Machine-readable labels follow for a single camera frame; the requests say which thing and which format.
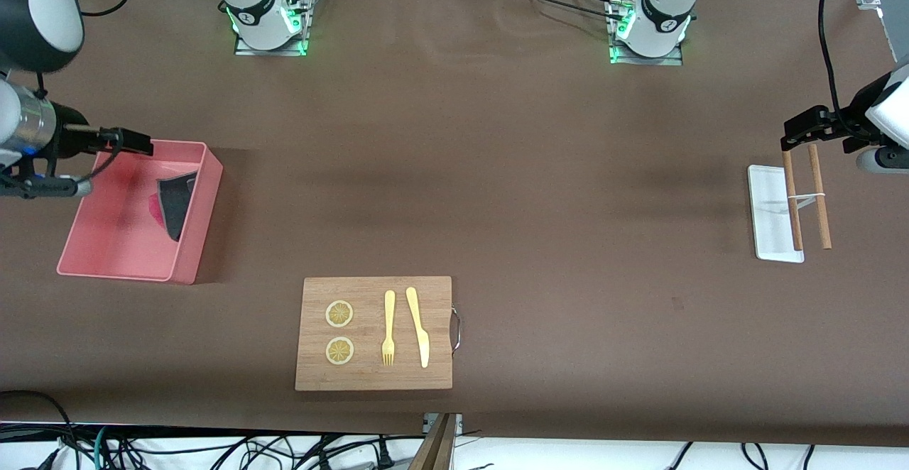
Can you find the pink and grey cloth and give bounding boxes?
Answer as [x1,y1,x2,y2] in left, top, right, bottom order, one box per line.
[148,170,199,243]

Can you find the wooden rack rod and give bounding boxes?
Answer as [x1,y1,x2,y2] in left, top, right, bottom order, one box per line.
[808,145,833,251]
[783,148,804,251]

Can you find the pink plastic bin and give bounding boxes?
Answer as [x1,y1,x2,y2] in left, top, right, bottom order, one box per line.
[57,140,224,285]

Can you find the white rack base tray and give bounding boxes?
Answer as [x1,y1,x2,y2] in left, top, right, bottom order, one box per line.
[748,165,805,263]

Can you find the yellow plastic fork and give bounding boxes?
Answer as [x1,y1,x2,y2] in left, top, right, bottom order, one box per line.
[381,290,396,367]

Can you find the brown table cover sheet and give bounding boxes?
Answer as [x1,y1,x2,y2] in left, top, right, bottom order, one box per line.
[0,0,909,449]

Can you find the yellow plastic knife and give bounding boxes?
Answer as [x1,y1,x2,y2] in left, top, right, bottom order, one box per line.
[405,286,430,369]

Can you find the wooden cutting board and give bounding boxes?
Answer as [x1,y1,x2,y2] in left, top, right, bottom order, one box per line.
[295,276,454,392]

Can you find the wooden beam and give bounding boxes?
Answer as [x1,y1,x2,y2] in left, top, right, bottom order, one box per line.
[408,413,459,470]

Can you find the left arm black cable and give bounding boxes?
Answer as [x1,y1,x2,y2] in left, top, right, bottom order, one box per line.
[817,0,864,133]

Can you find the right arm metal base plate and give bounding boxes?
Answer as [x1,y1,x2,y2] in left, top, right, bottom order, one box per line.
[234,0,311,57]

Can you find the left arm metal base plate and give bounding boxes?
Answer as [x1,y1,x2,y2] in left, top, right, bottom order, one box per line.
[609,0,685,66]

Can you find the tangled black cables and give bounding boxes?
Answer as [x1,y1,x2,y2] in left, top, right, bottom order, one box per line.
[0,388,398,470]

